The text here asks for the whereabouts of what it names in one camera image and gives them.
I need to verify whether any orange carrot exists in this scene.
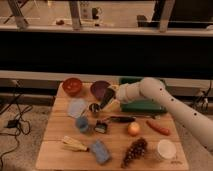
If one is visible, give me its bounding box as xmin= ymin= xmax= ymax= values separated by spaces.
xmin=146 ymin=120 xmax=171 ymax=136

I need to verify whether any light blue plastic lid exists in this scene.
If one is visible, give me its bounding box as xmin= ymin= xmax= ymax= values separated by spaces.
xmin=67 ymin=98 xmax=87 ymax=118

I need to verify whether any green plastic tray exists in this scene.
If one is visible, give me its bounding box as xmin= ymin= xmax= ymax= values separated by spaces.
xmin=119 ymin=77 xmax=166 ymax=114

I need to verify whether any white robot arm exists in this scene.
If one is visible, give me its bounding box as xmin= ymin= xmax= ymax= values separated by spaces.
xmin=100 ymin=77 xmax=213 ymax=153

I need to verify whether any wooden table board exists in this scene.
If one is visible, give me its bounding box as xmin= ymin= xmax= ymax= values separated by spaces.
xmin=36 ymin=88 xmax=189 ymax=171

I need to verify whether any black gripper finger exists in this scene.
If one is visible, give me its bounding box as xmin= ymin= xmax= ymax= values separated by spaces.
xmin=100 ymin=88 xmax=115 ymax=109

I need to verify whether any small metal cup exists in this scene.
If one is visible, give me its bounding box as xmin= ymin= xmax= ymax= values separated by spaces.
xmin=89 ymin=103 xmax=100 ymax=117

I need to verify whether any white round container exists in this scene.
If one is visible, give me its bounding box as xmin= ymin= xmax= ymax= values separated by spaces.
xmin=155 ymin=139 xmax=177 ymax=161

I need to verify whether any orange apple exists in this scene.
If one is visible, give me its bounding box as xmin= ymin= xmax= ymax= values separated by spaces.
xmin=127 ymin=122 xmax=140 ymax=136

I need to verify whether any blue paper cup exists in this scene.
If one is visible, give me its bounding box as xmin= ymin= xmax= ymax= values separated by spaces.
xmin=75 ymin=116 xmax=89 ymax=133

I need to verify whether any black cables left floor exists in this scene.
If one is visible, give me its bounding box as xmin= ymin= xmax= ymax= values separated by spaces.
xmin=0 ymin=83 xmax=34 ymax=171

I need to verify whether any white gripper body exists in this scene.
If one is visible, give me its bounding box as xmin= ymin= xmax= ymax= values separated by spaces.
xmin=116 ymin=82 xmax=143 ymax=104

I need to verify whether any yellow corn husk toy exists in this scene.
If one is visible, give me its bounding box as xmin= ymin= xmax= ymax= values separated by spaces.
xmin=62 ymin=136 xmax=89 ymax=152

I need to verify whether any purple bowl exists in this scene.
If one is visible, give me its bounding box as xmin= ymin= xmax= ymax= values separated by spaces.
xmin=90 ymin=80 xmax=110 ymax=101

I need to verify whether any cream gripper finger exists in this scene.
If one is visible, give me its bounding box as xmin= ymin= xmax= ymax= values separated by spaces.
xmin=104 ymin=85 xmax=120 ymax=112

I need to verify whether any blue sponge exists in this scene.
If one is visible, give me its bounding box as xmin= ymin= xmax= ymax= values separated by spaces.
xmin=90 ymin=140 xmax=111 ymax=165

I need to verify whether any red bowl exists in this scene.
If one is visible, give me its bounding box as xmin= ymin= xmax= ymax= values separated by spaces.
xmin=62 ymin=78 xmax=82 ymax=96

